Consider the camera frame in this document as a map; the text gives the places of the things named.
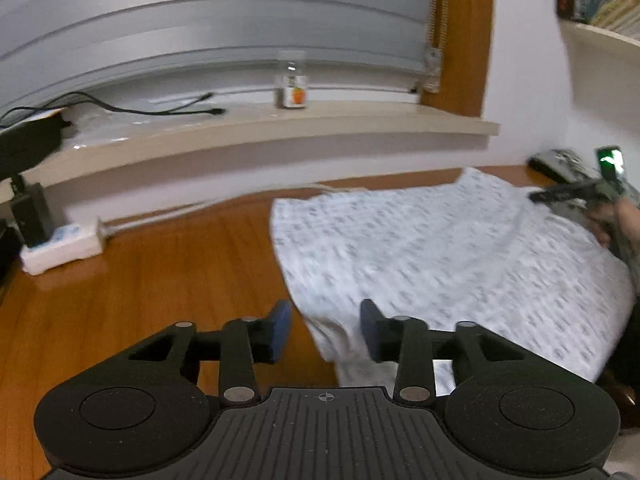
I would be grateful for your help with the beige window sill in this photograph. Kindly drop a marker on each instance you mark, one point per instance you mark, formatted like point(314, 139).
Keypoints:
point(250, 130)

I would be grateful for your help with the glass jar with orange label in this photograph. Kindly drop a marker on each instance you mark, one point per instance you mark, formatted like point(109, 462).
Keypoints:
point(293, 90)

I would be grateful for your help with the white shelf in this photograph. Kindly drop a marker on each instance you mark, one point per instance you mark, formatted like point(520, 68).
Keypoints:
point(600, 37)

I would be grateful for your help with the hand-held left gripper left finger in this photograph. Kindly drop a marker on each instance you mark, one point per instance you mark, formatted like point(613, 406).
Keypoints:
point(282, 327)

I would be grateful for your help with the white patterned pajama shirt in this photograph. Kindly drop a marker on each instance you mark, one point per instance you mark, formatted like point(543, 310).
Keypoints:
point(425, 260)

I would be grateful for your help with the grey window blind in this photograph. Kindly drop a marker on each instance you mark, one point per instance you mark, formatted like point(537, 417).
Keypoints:
point(200, 20)

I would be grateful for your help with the black power adapter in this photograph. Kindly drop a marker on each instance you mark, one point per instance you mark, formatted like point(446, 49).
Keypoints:
point(30, 215)

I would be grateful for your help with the person's right hand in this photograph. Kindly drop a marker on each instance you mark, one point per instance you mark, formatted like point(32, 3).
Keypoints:
point(600, 222)

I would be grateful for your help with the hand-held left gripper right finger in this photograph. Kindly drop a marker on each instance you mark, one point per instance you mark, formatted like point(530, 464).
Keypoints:
point(370, 332)

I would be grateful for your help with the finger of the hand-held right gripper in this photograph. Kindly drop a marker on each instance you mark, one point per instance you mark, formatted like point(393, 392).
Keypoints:
point(575, 191)

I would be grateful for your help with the black folded garment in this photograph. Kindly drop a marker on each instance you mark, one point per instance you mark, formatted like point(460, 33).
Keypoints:
point(537, 164)

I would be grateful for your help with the clear plastic sheet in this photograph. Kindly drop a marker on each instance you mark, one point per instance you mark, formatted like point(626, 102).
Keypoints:
point(125, 130)

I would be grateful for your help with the white power strip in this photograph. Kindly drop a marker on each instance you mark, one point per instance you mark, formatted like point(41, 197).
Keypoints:
point(65, 247)

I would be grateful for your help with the wooden window frame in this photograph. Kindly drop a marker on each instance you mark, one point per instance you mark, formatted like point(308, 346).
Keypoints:
point(465, 35)

